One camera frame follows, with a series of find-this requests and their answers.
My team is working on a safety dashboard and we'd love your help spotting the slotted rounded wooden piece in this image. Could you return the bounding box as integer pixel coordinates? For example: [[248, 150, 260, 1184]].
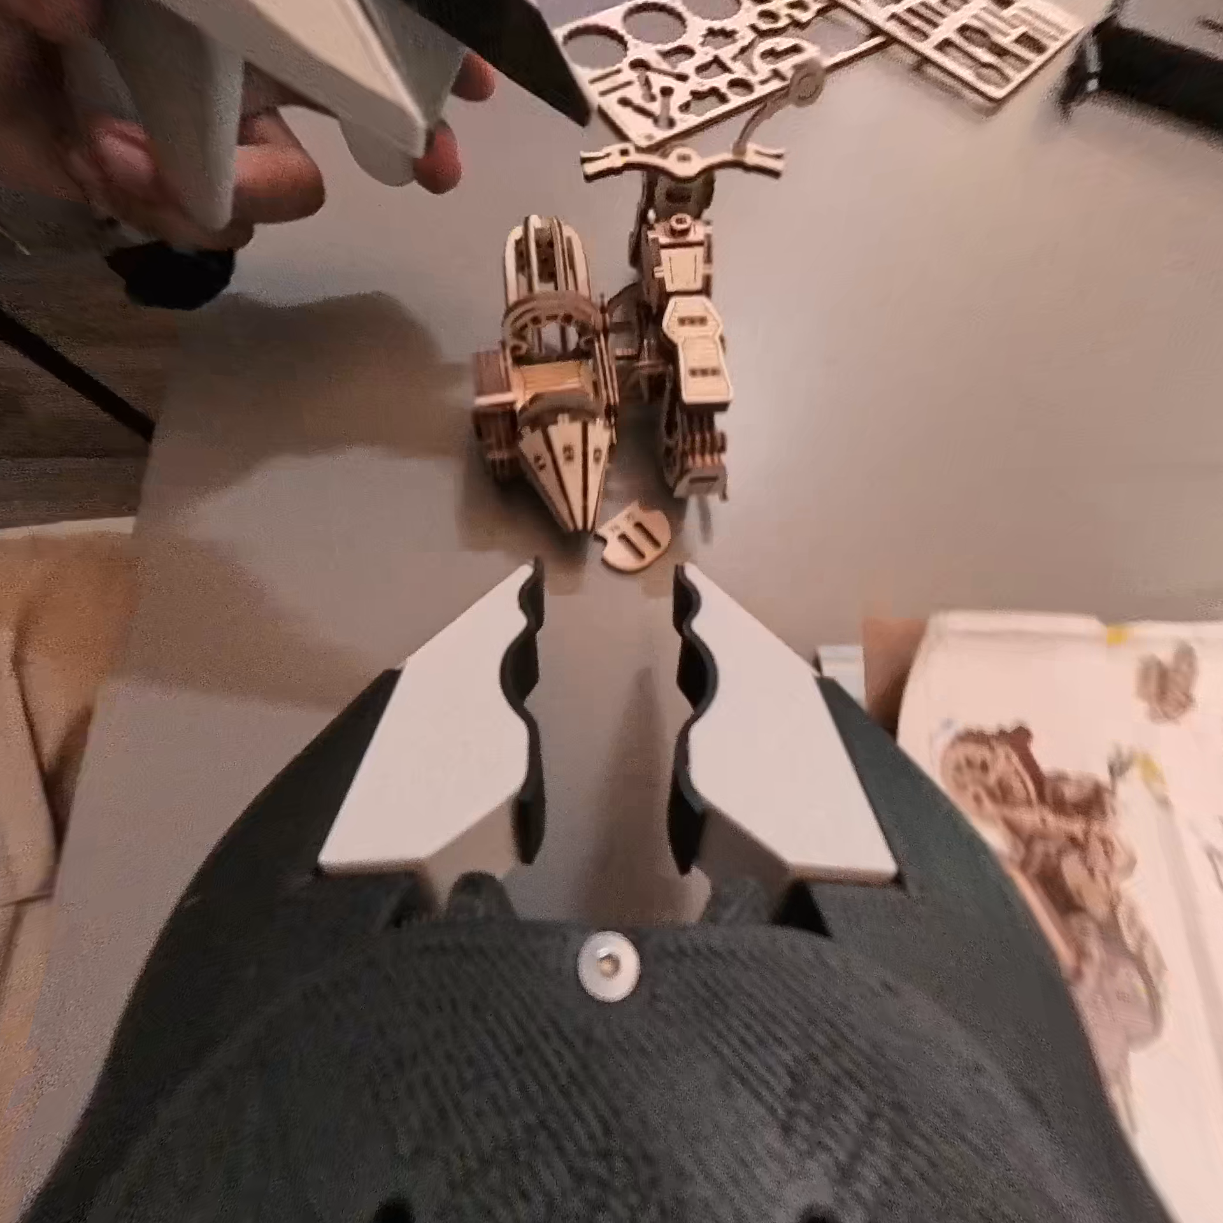
[[597, 505, 672, 575]]

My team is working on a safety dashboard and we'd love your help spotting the wooden motorcycle sidecar model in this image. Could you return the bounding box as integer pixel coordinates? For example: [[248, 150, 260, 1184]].
[[469, 52, 826, 537]]

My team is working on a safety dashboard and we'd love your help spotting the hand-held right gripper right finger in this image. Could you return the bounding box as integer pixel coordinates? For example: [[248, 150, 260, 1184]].
[[669, 564, 900, 894]]

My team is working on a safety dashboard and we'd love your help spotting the illustrated instruction booklet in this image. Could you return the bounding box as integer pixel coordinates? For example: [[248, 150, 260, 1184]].
[[818, 611, 1223, 1138]]

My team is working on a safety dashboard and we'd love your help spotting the black electronics box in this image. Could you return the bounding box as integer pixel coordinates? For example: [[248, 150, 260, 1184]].
[[1089, 17, 1223, 136]]

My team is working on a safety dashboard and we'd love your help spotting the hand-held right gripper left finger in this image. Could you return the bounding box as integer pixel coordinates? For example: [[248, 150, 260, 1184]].
[[317, 561, 546, 894]]

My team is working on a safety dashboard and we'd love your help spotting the wooden sheet with rectangular cutouts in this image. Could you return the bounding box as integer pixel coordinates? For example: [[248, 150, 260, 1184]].
[[840, 0, 1088, 115]]

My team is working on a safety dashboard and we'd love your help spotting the black usb cable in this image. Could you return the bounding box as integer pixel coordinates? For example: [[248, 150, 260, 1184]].
[[1057, 47, 1103, 115]]

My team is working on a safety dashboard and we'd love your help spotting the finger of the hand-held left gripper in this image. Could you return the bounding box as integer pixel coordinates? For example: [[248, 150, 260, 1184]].
[[350, 0, 592, 187], [67, 0, 450, 232]]

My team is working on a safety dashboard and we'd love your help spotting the wooden sheet with round cutouts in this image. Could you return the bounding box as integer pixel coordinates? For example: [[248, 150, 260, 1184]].
[[553, 0, 865, 146]]

